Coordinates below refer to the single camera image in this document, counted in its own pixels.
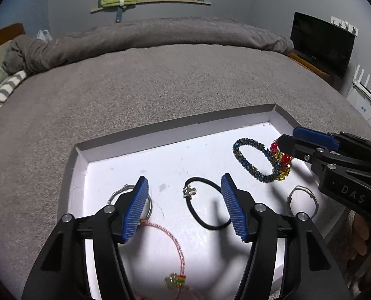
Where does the white cabinet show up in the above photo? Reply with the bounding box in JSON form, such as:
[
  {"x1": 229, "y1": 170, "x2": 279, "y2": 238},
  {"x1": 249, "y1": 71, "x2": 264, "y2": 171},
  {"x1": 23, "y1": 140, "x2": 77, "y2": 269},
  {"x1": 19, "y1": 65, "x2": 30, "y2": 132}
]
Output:
[{"x1": 346, "y1": 86, "x2": 371, "y2": 129}]

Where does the grey duvet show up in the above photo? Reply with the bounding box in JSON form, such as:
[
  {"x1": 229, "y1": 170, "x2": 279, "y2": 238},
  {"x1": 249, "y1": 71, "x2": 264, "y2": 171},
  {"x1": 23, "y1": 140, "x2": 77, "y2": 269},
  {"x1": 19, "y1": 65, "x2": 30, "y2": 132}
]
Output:
[{"x1": 2, "y1": 16, "x2": 295, "y2": 76}]

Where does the white router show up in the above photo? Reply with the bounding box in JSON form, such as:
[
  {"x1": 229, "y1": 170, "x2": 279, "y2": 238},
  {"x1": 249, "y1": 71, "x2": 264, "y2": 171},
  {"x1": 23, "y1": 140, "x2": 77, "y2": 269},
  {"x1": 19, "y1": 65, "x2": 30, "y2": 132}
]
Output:
[{"x1": 352, "y1": 64, "x2": 371, "y2": 108}]

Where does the wooden headboard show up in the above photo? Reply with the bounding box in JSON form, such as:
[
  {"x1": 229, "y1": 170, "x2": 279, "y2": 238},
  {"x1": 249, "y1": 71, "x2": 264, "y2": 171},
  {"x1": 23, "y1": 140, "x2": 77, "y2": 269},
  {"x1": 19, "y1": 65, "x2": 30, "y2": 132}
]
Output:
[{"x1": 0, "y1": 23, "x2": 26, "y2": 57}]

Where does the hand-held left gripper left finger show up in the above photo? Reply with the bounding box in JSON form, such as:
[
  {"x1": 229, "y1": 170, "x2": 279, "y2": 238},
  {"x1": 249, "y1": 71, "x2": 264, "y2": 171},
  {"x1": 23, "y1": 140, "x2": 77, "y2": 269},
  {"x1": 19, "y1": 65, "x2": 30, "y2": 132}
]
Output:
[{"x1": 21, "y1": 176, "x2": 150, "y2": 300}]

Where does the black television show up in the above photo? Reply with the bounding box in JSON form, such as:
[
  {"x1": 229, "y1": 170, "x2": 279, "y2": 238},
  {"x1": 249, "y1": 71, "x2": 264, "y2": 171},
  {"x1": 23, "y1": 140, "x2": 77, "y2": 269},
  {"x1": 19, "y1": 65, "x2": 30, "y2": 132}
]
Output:
[{"x1": 290, "y1": 11, "x2": 355, "y2": 79}]

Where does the thin silver bangle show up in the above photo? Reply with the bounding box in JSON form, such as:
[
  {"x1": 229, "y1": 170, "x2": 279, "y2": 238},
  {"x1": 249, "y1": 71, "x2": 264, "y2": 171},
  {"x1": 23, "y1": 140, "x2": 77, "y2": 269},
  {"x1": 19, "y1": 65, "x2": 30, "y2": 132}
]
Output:
[
  {"x1": 107, "y1": 185, "x2": 153, "y2": 222},
  {"x1": 287, "y1": 185, "x2": 320, "y2": 221}
]

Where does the black hair tie with charm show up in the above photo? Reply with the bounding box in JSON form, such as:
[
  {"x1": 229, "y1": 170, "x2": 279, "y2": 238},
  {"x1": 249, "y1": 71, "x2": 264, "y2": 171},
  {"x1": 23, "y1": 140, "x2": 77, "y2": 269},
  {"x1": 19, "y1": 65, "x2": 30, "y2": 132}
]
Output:
[{"x1": 182, "y1": 176, "x2": 236, "y2": 231}]

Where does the wooden television stand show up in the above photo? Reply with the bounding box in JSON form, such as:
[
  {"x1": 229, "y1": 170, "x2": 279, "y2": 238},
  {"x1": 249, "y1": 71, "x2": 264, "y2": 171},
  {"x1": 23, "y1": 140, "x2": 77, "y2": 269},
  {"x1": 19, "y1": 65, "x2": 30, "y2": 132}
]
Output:
[{"x1": 287, "y1": 50, "x2": 344, "y2": 86}]

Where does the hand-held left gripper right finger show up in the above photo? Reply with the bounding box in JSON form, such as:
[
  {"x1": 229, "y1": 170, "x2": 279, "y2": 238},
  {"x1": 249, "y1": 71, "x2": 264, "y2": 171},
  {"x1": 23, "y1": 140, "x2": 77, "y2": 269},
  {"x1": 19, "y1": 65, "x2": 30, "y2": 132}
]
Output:
[{"x1": 220, "y1": 173, "x2": 351, "y2": 300}]

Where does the blue bead bracelet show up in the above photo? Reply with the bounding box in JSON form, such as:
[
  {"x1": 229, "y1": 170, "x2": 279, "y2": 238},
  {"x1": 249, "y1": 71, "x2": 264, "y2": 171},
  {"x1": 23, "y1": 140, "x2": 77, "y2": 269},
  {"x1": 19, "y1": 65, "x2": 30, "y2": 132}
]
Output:
[{"x1": 232, "y1": 138, "x2": 287, "y2": 183}]

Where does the white shallow tray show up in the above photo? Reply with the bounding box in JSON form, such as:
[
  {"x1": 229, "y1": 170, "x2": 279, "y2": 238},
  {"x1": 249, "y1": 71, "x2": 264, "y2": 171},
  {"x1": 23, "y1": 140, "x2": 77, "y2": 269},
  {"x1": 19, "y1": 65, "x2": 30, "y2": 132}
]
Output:
[{"x1": 58, "y1": 103, "x2": 371, "y2": 300}]

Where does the grey striped pillow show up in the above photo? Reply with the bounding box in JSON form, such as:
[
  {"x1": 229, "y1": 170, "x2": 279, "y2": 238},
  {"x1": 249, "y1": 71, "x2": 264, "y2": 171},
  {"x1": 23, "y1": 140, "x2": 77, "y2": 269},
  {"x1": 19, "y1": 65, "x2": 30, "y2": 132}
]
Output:
[{"x1": 0, "y1": 69, "x2": 28, "y2": 119}]

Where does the white wall hook rack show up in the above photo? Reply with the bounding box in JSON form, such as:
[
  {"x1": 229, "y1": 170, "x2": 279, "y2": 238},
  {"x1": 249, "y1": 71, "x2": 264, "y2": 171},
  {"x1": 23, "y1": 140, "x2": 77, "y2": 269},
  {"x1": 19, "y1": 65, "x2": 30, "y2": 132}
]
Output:
[{"x1": 331, "y1": 15, "x2": 359, "y2": 37}]

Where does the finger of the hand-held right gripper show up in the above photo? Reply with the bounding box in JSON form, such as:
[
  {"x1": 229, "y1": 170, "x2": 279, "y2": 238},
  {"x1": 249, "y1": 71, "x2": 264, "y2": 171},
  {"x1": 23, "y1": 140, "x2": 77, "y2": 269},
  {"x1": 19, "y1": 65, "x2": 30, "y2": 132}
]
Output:
[
  {"x1": 276, "y1": 134, "x2": 328, "y2": 163},
  {"x1": 292, "y1": 127, "x2": 339, "y2": 151}
]

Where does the grey knitted bedspread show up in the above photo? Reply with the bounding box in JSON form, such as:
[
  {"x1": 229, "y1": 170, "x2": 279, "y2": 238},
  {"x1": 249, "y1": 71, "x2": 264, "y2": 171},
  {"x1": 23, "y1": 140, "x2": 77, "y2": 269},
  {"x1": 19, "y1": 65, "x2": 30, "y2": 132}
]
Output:
[{"x1": 0, "y1": 45, "x2": 371, "y2": 300}]

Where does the pink string bracelet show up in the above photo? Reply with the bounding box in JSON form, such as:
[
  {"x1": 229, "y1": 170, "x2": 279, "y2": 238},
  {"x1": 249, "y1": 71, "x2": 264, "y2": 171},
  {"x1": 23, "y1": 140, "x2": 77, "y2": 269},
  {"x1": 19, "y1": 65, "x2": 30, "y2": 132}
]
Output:
[{"x1": 135, "y1": 220, "x2": 192, "y2": 291}]

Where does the person's right hand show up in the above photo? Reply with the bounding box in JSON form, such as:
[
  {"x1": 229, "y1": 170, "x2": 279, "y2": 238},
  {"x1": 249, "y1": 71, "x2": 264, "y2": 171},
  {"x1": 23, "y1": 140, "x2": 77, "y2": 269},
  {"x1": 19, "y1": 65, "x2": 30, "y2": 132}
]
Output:
[{"x1": 349, "y1": 212, "x2": 371, "y2": 263}]

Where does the gold chain with red beads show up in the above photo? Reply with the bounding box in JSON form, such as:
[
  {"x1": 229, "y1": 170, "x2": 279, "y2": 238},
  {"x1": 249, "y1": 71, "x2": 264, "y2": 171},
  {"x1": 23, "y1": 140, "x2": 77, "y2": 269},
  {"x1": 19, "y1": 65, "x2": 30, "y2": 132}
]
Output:
[{"x1": 269, "y1": 141, "x2": 295, "y2": 182}]

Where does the wooden window shelf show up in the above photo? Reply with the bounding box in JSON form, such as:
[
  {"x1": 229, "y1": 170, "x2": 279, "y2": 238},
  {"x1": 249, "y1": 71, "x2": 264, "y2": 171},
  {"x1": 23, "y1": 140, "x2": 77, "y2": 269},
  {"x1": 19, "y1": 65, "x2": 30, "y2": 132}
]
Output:
[{"x1": 90, "y1": 0, "x2": 211, "y2": 14}]

